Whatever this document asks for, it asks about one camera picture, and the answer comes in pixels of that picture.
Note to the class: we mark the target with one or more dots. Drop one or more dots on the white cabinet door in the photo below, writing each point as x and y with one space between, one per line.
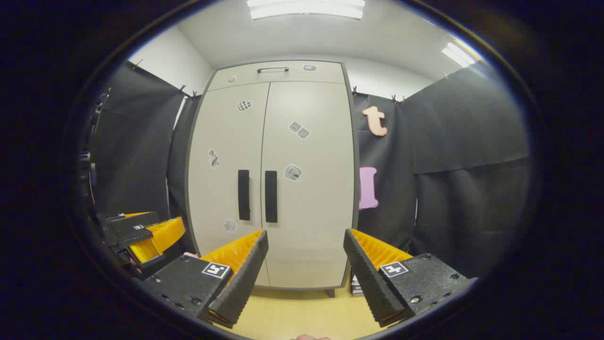
222 198
311 212

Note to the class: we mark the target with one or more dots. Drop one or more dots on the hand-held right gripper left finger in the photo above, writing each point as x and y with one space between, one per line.
245 278

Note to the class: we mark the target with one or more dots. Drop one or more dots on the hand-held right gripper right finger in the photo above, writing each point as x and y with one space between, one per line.
365 278

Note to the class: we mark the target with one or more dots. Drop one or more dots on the small ceiling light panel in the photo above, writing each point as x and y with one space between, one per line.
457 54

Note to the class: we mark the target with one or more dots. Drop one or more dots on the white double-door shoe cabinet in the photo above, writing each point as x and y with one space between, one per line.
330 293

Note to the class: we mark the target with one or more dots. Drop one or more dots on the black backdrop cloth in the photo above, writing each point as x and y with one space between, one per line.
472 141

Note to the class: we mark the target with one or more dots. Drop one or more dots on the large ceiling light panel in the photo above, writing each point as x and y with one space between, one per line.
306 8

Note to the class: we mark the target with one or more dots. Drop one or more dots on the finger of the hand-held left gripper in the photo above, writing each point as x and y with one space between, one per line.
163 231
113 218

